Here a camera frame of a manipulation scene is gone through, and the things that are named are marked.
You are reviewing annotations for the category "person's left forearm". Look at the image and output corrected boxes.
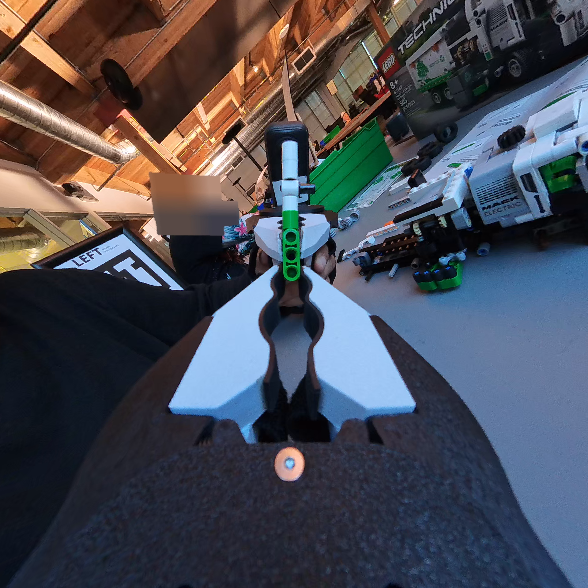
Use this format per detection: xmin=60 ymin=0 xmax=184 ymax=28
xmin=0 ymin=269 xmax=258 ymax=588

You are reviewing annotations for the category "floral printed cloth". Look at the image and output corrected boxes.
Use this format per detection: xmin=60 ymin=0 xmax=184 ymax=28
xmin=222 ymin=216 xmax=255 ymax=249

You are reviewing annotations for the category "green plastic bin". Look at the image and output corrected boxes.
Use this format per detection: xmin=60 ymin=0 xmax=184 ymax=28
xmin=309 ymin=117 xmax=394 ymax=214

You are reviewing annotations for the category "lego set box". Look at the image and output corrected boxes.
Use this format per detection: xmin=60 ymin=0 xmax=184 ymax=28
xmin=373 ymin=0 xmax=588 ymax=141

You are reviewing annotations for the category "glass window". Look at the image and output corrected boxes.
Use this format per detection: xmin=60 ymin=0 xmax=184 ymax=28
xmin=0 ymin=207 xmax=111 ymax=272

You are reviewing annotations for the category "black framed printed tag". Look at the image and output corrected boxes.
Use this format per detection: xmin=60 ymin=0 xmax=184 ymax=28
xmin=31 ymin=224 xmax=185 ymax=291

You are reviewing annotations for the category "dark grey cup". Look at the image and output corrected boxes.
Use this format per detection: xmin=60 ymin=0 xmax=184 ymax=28
xmin=385 ymin=111 xmax=410 ymax=141

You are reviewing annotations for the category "white lego truck cab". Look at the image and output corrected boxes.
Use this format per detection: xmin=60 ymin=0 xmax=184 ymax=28
xmin=469 ymin=89 xmax=588 ymax=249

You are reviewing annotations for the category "green printed instruction sheet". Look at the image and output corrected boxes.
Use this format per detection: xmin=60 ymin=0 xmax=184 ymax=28
xmin=345 ymin=158 xmax=419 ymax=212

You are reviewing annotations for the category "corrugated silver ceiling duct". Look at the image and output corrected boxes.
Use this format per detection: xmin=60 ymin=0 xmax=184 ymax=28
xmin=202 ymin=41 xmax=322 ymax=177

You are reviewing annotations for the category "black lego chassis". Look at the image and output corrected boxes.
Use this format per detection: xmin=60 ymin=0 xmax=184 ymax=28
xmin=351 ymin=172 xmax=474 ymax=281

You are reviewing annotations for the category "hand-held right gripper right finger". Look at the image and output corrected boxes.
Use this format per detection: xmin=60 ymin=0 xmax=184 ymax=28
xmin=288 ymin=269 xmax=417 ymax=443

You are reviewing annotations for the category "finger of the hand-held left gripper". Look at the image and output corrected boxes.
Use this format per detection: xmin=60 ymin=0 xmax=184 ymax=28
xmin=254 ymin=219 xmax=285 ymax=268
xmin=300 ymin=219 xmax=331 ymax=270

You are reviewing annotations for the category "dark ceiling panel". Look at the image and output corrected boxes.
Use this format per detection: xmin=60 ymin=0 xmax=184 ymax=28
xmin=137 ymin=0 xmax=295 ymax=131

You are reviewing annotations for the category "wooden table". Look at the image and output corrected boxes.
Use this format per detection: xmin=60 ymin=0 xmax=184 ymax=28
xmin=317 ymin=92 xmax=391 ymax=157

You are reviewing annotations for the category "green and white lego beam assembly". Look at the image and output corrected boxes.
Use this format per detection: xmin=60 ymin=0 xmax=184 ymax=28
xmin=275 ymin=141 xmax=317 ymax=282

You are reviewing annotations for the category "smooth silver ceiling duct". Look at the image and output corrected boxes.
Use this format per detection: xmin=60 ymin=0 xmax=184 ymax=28
xmin=0 ymin=80 xmax=140 ymax=165

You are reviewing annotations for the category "black round ceiling disc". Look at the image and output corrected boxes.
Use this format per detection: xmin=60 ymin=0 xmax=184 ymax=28
xmin=100 ymin=58 xmax=143 ymax=111

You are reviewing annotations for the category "person's left hand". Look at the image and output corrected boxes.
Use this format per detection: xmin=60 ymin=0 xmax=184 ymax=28
xmin=250 ymin=241 xmax=340 ymax=311

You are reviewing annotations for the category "person's black clothed torso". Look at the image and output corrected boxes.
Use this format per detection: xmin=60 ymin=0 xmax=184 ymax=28
xmin=169 ymin=233 xmax=252 ymax=288

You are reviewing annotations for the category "white instruction booklet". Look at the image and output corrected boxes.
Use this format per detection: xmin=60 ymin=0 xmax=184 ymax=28
xmin=416 ymin=69 xmax=588 ymax=217

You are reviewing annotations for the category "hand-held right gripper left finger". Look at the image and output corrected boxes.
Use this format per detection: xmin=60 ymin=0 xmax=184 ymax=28
xmin=168 ymin=266 xmax=290 ymax=444

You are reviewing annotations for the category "green lego subassembly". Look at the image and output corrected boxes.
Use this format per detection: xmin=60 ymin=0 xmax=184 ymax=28
xmin=416 ymin=255 xmax=465 ymax=292

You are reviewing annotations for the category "white pointed banner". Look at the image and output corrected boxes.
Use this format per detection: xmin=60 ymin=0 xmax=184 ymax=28
xmin=281 ymin=50 xmax=298 ymax=124

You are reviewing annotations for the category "black stand lamp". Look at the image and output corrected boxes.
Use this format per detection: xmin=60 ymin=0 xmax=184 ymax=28
xmin=222 ymin=121 xmax=258 ymax=184

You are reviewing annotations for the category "security camera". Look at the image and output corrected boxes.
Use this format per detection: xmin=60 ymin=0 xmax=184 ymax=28
xmin=62 ymin=182 xmax=99 ymax=203

